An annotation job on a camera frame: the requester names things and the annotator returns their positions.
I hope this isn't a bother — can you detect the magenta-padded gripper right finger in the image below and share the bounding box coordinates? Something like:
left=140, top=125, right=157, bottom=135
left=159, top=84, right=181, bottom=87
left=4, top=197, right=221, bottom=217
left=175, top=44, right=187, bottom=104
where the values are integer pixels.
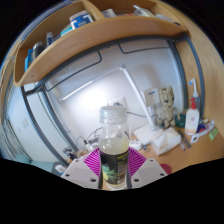
left=125, top=147, right=168, bottom=190

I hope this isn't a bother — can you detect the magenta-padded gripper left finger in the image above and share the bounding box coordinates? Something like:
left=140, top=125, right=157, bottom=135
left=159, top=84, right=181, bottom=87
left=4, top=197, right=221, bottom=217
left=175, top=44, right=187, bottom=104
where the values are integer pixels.
left=60, top=148, right=102, bottom=190

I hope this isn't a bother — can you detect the clear bottle with dark label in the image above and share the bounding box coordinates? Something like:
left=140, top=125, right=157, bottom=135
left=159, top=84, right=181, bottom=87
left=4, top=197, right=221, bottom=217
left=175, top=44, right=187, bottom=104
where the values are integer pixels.
left=98, top=105, right=130, bottom=190

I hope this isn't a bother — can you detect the white power strip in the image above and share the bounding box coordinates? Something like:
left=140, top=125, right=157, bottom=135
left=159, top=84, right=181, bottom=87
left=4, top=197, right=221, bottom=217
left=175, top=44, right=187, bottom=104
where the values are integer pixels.
left=128, top=139, right=143, bottom=152

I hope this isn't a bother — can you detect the white soft tissue pack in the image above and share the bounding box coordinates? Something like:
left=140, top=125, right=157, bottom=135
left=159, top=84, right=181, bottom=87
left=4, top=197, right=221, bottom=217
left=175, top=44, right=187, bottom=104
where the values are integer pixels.
left=150, top=126, right=183, bottom=156

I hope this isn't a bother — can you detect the metal ruler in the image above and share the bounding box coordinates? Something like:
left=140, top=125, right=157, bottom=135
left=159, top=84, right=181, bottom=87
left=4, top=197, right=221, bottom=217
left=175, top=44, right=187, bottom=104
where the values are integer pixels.
left=176, top=129, right=193, bottom=150

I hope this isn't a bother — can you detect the small white square tag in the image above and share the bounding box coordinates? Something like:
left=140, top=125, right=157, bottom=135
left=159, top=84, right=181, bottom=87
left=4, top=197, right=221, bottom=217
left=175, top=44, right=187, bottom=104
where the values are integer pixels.
left=190, top=133, right=200, bottom=144

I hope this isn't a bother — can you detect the dark green round container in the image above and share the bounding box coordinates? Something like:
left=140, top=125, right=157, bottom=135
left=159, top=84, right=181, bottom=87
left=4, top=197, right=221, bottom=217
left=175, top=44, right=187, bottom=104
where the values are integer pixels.
left=174, top=111, right=188, bottom=128

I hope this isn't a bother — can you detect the white pump bottle red top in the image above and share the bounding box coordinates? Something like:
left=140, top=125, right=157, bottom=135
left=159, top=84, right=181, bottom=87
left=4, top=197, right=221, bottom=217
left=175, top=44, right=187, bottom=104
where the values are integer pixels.
left=184, top=97, right=201, bottom=136

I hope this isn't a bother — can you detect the tree creature figurine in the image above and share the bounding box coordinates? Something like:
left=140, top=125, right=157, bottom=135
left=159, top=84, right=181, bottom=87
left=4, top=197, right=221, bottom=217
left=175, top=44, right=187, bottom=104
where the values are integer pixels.
left=156, top=85, right=178, bottom=129

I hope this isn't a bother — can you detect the white tube with coloured print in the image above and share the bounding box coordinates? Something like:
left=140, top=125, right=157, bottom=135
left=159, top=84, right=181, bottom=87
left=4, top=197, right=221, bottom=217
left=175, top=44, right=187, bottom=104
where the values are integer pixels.
left=194, top=119, right=216, bottom=134

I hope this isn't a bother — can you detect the small green box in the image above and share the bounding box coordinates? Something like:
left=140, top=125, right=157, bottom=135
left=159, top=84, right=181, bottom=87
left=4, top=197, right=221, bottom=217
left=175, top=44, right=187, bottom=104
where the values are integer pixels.
left=208, top=127, right=219, bottom=141

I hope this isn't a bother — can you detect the white LED desk lamp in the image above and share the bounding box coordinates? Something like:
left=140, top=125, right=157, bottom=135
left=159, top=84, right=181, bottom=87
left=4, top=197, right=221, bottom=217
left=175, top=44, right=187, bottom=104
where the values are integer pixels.
left=59, top=64, right=156, bottom=129

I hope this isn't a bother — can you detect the clear spray bottle white top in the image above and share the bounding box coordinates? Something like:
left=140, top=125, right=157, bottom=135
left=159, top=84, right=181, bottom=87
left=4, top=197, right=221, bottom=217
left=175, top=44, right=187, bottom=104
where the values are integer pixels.
left=188, top=78, right=201, bottom=108

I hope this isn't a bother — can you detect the wooden shelf unit with items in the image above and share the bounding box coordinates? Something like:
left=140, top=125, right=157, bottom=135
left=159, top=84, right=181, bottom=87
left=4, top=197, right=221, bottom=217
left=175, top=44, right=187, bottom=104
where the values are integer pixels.
left=13, top=0, right=189, bottom=88

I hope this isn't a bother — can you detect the dark grey metal desk frame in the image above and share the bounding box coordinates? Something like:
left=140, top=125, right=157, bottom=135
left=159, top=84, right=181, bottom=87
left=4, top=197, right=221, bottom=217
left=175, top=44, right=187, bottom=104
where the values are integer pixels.
left=20, top=33, right=205, bottom=168

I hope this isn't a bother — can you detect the white wall switch panel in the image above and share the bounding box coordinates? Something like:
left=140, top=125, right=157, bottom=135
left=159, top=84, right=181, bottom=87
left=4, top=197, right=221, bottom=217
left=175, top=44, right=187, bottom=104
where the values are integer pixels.
left=21, top=118, right=31, bottom=131

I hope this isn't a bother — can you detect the white box on wall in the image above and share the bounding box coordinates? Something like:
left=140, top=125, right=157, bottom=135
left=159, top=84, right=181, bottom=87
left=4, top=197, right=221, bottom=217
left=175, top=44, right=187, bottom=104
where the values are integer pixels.
left=143, top=87, right=160, bottom=108

